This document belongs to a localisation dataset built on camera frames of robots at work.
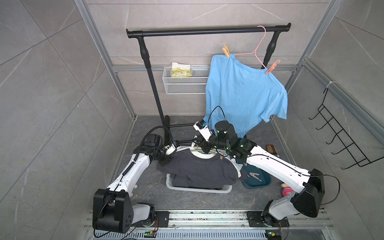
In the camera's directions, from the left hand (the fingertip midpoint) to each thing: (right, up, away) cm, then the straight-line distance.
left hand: (170, 152), depth 85 cm
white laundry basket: (+31, -17, -12) cm, 37 cm away
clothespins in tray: (+50, -14, +2) cm, 52 cm away
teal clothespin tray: (+49, -15, +2) cm, 51 cm away
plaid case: (+65, +1, +13) cm, 67 cm away
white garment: (+37, -7, -7) cm, 39 cm away
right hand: (+14, +9, -14) cm, 22 cm away
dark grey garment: (+11, -7, -9) cm, 16 cm away
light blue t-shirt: (+42, +31, -5) cm, 52 cm away
